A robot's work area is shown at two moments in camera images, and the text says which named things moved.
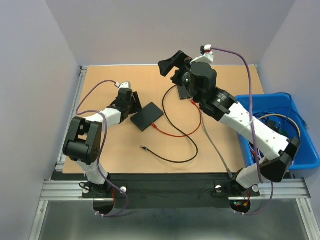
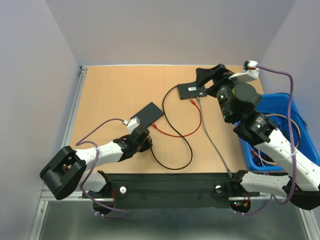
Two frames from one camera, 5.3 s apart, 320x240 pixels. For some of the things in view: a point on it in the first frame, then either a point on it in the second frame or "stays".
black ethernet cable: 175,128 -> 183,138
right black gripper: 180,59 -> 203,75
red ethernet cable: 155,126 stays
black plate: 144,118 stays
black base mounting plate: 165,190 stays
